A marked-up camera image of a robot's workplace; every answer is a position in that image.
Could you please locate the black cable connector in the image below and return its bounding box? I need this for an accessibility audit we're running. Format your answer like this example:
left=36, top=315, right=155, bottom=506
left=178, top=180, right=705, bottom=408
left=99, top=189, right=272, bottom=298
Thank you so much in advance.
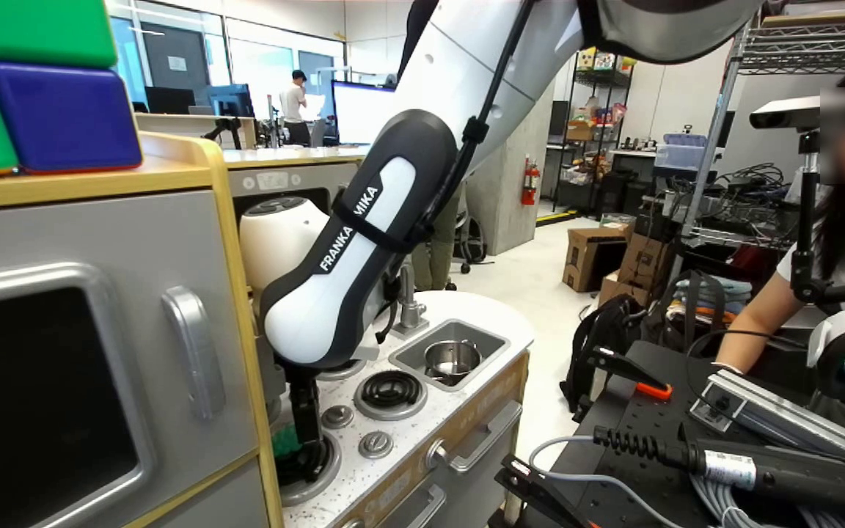
left=590, top=424, right=845, bottom=522

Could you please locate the gray toy sink basin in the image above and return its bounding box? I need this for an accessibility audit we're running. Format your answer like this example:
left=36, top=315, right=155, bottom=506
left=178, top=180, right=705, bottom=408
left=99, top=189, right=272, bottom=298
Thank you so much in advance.
left=388, top=320, right=511, bottom=394

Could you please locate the brown cardboard box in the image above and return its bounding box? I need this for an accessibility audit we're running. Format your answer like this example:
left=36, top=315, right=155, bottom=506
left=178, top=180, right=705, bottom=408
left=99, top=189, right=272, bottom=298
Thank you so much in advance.
left=596, top=274, right=651, bottom=309
left=617, top=232, right=681, bottom=298

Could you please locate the gray cabinet door with window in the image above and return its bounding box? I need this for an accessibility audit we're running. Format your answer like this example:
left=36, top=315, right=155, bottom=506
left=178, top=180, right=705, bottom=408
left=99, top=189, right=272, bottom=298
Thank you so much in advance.
left=0, top=189, right=262, bottom=528

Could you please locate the gray cabinet door handle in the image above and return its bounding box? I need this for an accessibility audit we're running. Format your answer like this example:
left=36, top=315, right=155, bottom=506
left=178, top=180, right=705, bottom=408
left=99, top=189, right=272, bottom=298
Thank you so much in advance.
left=159, top=284, right=227, bottom=425

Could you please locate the blue storage bin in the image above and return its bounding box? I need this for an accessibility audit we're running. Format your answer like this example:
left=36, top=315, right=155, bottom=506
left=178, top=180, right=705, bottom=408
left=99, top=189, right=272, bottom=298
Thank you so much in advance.
left=0, top=62, right=146, bottom=177

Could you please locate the gray toy faucet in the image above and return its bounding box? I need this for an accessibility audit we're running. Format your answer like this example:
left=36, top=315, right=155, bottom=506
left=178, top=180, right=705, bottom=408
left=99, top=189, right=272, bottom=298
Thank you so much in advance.
left=379, top=255, right=432, bottom=340

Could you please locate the distant person in white shirt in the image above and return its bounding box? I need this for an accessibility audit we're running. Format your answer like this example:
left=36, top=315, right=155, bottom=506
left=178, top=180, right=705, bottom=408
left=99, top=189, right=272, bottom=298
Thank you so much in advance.
left=279, top=67, right=315, bottom=150

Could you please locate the gray camera on stand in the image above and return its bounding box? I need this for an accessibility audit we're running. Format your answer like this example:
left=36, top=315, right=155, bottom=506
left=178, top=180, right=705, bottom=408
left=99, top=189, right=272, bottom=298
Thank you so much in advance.
left=747, top=95, right=815, bottom=132

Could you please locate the black metal shelf rack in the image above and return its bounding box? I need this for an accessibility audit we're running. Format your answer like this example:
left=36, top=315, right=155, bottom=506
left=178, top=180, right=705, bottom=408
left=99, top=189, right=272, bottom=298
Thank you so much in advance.
left=554, top=44, right=640, bottom=216

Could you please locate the gray stove knob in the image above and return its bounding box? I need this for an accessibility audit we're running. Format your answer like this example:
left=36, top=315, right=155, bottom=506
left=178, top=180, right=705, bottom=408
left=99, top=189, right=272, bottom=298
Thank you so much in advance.
left=320, top=402, right=354, bottom=434
left=359, top=428, right=395, bottom=463

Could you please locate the gray cable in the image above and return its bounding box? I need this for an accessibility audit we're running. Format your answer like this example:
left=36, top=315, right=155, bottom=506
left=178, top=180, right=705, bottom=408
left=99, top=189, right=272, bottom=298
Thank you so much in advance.
left=524, top=434, right=683, bottom=528

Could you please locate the white lit monitor screen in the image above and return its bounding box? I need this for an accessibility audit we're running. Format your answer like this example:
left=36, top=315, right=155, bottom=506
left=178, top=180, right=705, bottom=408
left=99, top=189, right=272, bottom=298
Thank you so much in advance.
left=332, top=79, right=400, bottom=150

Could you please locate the aluminium extrusion bar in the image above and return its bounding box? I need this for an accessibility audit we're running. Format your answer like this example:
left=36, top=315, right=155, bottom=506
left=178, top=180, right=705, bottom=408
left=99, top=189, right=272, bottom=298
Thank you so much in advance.
left=686, top=368, right=845, bottom=471

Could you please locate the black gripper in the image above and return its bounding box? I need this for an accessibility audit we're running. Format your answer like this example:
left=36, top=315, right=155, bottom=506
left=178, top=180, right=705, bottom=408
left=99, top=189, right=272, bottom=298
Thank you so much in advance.
left=281, top=362, right=335, bottom=485

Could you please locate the metal wire shelf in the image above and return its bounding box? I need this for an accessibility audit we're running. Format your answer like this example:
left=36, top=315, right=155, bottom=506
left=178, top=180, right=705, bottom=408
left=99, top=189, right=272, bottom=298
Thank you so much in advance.
left=740, top=15, right=845, bottom=79

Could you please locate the wooden toy kitchen set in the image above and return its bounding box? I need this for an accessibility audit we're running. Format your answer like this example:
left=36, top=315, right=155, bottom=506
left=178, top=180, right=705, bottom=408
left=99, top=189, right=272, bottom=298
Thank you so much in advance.
left=0, top=129, right=538, bottom=528

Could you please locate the blue plastic crate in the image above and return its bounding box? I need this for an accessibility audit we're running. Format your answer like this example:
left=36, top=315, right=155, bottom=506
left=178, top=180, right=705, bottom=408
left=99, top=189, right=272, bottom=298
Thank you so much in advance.
left=653, top=132, right=721, bottom=177

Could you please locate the small metal pot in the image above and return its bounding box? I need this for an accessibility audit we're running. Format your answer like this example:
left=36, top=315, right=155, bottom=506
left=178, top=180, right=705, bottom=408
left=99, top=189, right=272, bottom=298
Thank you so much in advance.
left=422, top=337, right=483, bottom=384

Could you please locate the black clamp with orange tip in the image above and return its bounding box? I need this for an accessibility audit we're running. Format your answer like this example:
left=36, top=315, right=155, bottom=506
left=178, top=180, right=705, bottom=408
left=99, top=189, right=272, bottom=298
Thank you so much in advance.
left=583, top=343, right=677, bottom=408

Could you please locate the dark computer monitor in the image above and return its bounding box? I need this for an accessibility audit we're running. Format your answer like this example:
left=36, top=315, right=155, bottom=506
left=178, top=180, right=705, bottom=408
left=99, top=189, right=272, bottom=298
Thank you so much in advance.
left=205, top=82, right=259, bottom=120

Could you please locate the black coil toy burner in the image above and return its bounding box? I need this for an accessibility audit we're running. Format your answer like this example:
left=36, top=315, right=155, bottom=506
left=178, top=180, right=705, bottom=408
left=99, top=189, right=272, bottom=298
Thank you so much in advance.
left=275, top=434, right=342, bottom=509
left=353, top=368, right=432, bottom=424

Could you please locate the gray oven door handle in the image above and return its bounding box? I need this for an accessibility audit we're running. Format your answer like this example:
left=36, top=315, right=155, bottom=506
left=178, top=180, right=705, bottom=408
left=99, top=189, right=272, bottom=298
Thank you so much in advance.
left=444, top=396, right=524, bottom=480

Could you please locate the operator forearm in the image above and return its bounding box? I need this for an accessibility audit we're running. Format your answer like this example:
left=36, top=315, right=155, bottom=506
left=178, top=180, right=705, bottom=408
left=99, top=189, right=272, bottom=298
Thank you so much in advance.
left=712, top=271, right=810, bottom=378

